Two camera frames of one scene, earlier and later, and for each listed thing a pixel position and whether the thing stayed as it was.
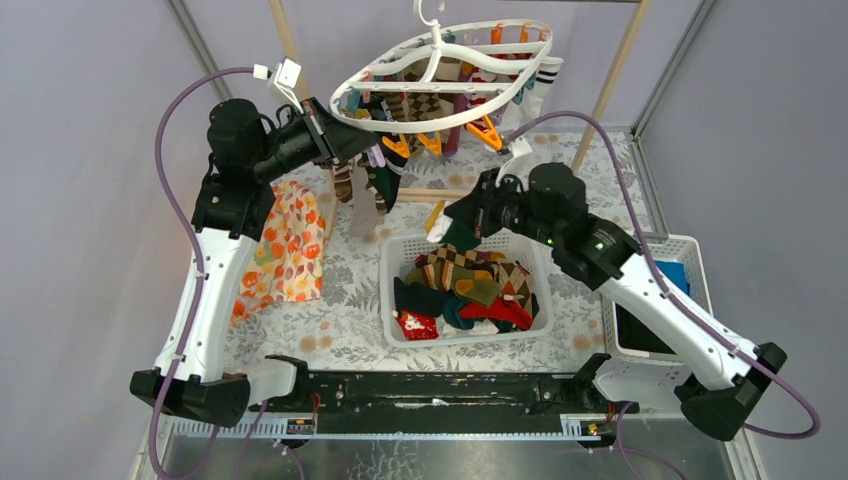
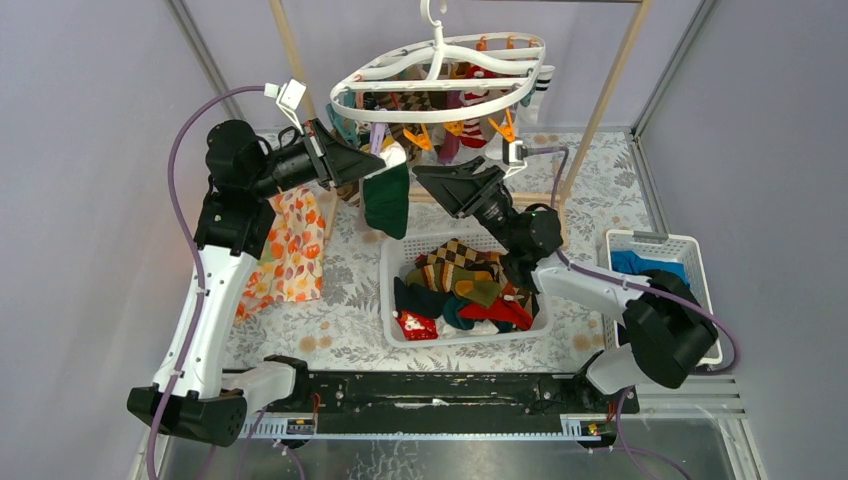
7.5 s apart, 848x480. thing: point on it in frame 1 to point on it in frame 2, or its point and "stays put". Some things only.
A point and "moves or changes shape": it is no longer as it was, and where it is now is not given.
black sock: x=414 y=297 stays put
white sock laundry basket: x=398 y=250 stays put
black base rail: x=450 y=394 stays put
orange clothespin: x=400 y=147 to x=423 y=140
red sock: x=501 y=309 stays put
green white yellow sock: x=440 y=228 to x=387 y=194
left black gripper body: x=322 y=130 to x=318 y=154
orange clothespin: x=434 y=145 to x=454 y=126
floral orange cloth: x=287 y=260 stays put
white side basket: x=628 y=335 stays put
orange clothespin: x=490 y=136 to x=507 y=130
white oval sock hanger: x=409 y=53 moves or changes shape
